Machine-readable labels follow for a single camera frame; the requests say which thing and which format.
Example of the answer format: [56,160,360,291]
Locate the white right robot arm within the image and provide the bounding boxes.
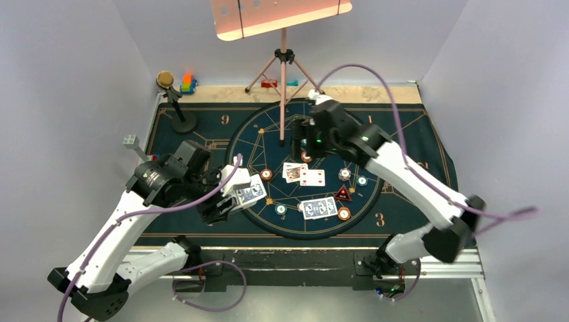
[291,97,485,278]

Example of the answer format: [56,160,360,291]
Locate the face up red card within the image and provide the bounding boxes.
[299,169,325,186]

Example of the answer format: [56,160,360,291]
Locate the blue playing card box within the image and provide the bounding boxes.
[234,174,267,211]

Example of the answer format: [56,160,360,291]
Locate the orange poker chip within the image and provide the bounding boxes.
[338,207,352,221]
[301,151,313,163]
[260,168,273,181]

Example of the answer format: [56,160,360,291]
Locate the dark green poker mat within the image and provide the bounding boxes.
[138,101,477,250]

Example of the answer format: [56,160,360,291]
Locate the green poker chip stack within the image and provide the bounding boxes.
[274,204,287,216]

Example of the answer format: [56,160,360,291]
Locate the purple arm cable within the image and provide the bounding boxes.
[309,64,539,302]
[56,154,244,322]

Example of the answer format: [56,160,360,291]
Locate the round dark poker mat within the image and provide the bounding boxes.
[225,103,383,240]

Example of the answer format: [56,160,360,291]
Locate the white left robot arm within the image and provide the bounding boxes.
[48,140,266,321]

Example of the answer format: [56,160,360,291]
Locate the red teal toy blocks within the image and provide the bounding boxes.
[260,78,299,88]

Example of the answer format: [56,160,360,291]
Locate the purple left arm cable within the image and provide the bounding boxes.
[56,154,244,322]

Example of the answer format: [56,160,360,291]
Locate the round brass bell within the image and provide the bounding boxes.
[156,70,198,134]

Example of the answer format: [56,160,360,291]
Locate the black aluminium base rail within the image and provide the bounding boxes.
[91,241,485,294]

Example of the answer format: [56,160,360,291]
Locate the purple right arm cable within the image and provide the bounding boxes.
[309,64,539,302]

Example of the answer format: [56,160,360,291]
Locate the red triangular dealer button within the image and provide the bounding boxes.
[334,185,352,202]

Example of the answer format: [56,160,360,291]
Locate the pink music stand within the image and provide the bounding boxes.
[210,0,353,146]

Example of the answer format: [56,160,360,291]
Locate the blue backed playing card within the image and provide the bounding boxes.
[301,200,319,220]
[309,197,338,218]

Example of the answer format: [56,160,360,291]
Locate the colourful toy brick train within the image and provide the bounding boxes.
[180,74,197,95]

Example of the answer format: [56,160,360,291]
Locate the face up court card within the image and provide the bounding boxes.
[282,162,308,183]

